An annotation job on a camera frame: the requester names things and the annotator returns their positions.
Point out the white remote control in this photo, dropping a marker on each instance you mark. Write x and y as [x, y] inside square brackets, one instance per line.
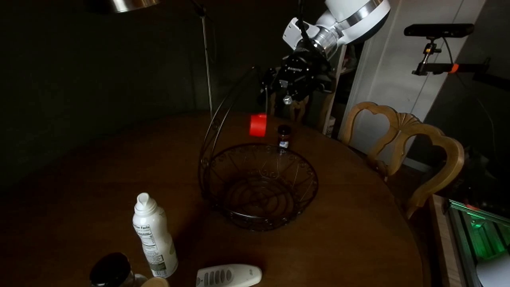
[228, 277]

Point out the dark bottle black cap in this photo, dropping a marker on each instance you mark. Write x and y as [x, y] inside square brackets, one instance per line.
[110, 271]

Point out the white spray bottle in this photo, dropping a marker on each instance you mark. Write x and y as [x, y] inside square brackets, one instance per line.
[153, 240]

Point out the green and white box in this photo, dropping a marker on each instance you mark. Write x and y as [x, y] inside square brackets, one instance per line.
[480, 229]

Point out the black bar camera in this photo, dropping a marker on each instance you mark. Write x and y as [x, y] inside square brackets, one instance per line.
[439, 30]

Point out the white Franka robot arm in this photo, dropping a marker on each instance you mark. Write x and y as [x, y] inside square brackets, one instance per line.
[348, 19]

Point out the black camera stand pole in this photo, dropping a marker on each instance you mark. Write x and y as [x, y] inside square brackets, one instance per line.
[440, 66]

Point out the small dark spice jar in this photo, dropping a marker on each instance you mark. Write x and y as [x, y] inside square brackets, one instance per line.
[284, 138]

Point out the carved wooden chair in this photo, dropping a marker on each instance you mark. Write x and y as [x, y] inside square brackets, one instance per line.
[420, 145]

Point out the red measuring cup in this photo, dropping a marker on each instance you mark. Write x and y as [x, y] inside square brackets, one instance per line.
[259, 125]

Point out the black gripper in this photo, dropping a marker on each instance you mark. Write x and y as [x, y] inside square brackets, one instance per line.
[300, 74]

